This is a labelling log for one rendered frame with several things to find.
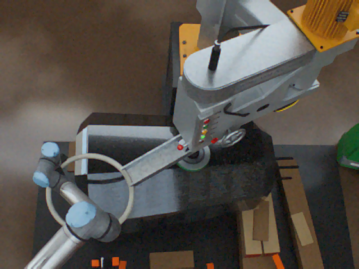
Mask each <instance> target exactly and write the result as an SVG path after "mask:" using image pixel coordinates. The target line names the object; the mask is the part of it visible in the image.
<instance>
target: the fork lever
mask: <svg viewBox="0 0 359 269"><path fill-rule="evenodd" d="M181 139H182V136H181V135H180V134H179V135H178V136H175V137H174V138H172V139H170V140H169V141H167V142H165V143H163V144H161V145H160V146H158V147H157V148H155V149H153V150H151V151H149V152H148V153H146V154H144V155H143V156H141V157H139V158H138V159H136V160H135V161H132V162H131V163H129V164H127V165H124V166H123V167H121V168H120V169H121V170H124V169H126V171H127V172H128V174H129V175H130V177H131V180H132V181H133V182H132V183H131V184H129V186H130V187H131V186H134V187H136V186H137V185H139V184H141V183H143V182H144V181H145V180H147V179H149V178H150V177H152V176H154V175H156V174H159V173H160V172H162V171H164V170H166V169H167V168H169V167H171V166H173V165H174V164H176V163H178V162H179V161H181V160H183V159H185V158H187V157H188V156H190V155H192V154H193V153H195V152H197V151H195V152H191V151H190V150H189V151H187V152H184V151H183V150H181V151H179V150H178V148H177V146H178V145H179V142H178V141H179V140H181ZM198 151H199V150H198Z"/></svg>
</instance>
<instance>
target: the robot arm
mask: <svg viewBox="0 0 359 269"><path fill-rule="evenodd" d="M41 152H42V154H41V156H40V159H39V161H38V165H37V167H36V170H35V171H34V173H33V175H34V176H33V181H34V182H35V184H36V185H39V186H41V187H43V188H47V187H49V188H51V189H53V190H54V191H56V192H58V193H59V194H60V195H61V196H62V197H64V198H65V200H66V201H67V202H68V203H69V204H70V205H71V206H72V207H71V208H70V209H69V212H68V213H67V216H66V222H65V225H64V226H63V227H61V229H60V230H59V231H58V232H57V233H56V234H55V235H54V236H53V237H52V238H51V239H50V240H49V241H48V242H47V243H46V245H45V246H44V248H42V249H41V250H40V252H38V253H37V255H36V256H35V257H34V258H33V259H32V260H31V261H30V262H29V263H28V264H27V266H26V267H24V269H60V268H61V267H62V266H63V264H64V263H66V262H67V261H68V259H69V258H70V257H71V256H72V255H73V254H74V253H75V252H76V251H77V250H78V249H79V248H80V247H81V246H82V245H83V244H84V242H87V241H88V240H89V239H90V238H91V237H93V238H95V239H97V240H99V241H103V242H109V241H112V240H114V239H116V238H117V237H118V235H119V234H120V233H121V225H120V222H119V221H118V219H117V218H116V217H115V216H114V215H113V214H112V213H105V212H104V211H103V210H102V209H101V208H100V207H99V206H98V205H97V204H95V202H94V201H93V200H92V199H90V198H89V197H88V196H87V195H86V194H84V193H83V192H82V191H81V190H80V189H79V188H78V187H77V185H76V183H75V182H74V181H72V180H70V179H68V178H67V177H65V172H64V171H63V168H62V167H61V166H60V165H62V164H63V163H65V161H67V158H68V156H66V155H65V154H64V153H61V154H60V150H59V147H58V146H57V144H55V143H53V142H47V143H45V144H43V145H42V149H41Z"/></svg>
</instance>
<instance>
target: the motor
mask: <svg viewBox="0 0 359 269"><path fill-rule="evenodd" d="M287 13H288V15H289V17H290V18H291V19H292V20H293V21H294V22H295V23H296V24H297V25H298V27H299V28H300V29H301V31H302V32H303V33H304V34H305V35H306V37H307V38H308V39H309V40H310V41H311V43H312V44H313V45H314V46H315V48H316V49H317V50H318V51H319V52H320V53H321V52H323V51H327V50H328V49H331V48H334V47H336V46H338V45H340V44H341V45H342V44H344V43H345V42H348V41H351V40H353V39H356V38H358V37H359V32H357V29H359V0H308V2H307V4H306V5H304V6H300V7H297V8H295V9H292V10H289V11H287Z"/></svg>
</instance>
